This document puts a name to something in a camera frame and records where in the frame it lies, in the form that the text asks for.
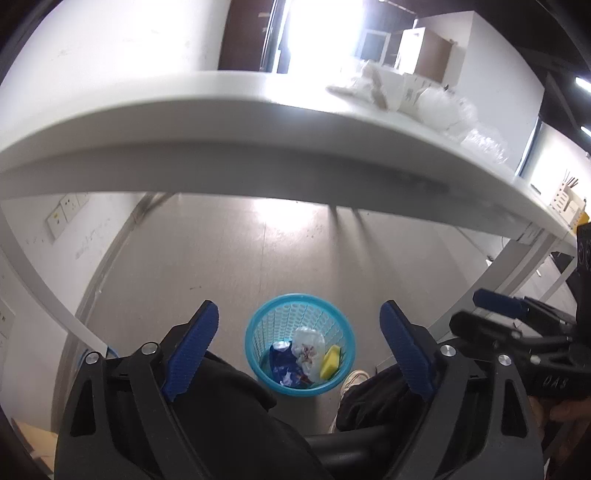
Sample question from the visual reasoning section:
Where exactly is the white desk organizer box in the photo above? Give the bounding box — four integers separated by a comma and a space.
549, 175, 590, 234

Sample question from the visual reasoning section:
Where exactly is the white table leg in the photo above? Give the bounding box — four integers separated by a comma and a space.
429, 225, 577, 340

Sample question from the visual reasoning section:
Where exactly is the white shoe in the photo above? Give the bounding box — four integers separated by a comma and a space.
339, 370, 370, 397

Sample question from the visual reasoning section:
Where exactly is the silver wrapper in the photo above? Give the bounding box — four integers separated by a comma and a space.
327, 61, 406, 111

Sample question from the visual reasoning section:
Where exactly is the blue plastic bag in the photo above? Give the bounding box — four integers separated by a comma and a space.
269, 341, 311, 389

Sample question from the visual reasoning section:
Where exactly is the clear plastic bag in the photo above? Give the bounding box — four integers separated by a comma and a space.
415, 87, 510, 164

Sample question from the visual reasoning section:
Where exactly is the white storage box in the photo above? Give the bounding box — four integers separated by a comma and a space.
382, 70, 441, 117

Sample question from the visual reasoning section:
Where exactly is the blue plastic trash basket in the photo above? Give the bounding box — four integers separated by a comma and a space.
243, 294, 356, 397

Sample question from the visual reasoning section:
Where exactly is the white wall socket panel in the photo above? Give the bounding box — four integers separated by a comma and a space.
46, 192, 90, 240

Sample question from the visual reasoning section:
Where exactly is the white floral wrapper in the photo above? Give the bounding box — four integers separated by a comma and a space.
291, 327, 327, 383

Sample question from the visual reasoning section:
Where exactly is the right hand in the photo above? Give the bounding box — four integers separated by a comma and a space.
528, 396, 590, 437

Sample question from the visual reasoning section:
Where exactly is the yellow green sponge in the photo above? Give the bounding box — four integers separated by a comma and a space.
320, 345, 341, 381

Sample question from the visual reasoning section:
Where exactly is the brown white cabinet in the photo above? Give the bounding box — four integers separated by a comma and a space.
359, 25, 456, 86

